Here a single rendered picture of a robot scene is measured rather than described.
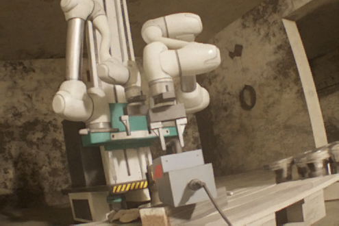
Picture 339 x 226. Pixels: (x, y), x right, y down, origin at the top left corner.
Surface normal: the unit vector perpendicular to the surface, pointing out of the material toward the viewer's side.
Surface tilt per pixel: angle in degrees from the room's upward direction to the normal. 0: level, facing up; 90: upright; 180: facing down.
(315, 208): 90
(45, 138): 90
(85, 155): 90
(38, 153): 90
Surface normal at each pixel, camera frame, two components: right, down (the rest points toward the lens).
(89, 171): 0.55, -0.27
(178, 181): 0.18, -0.23
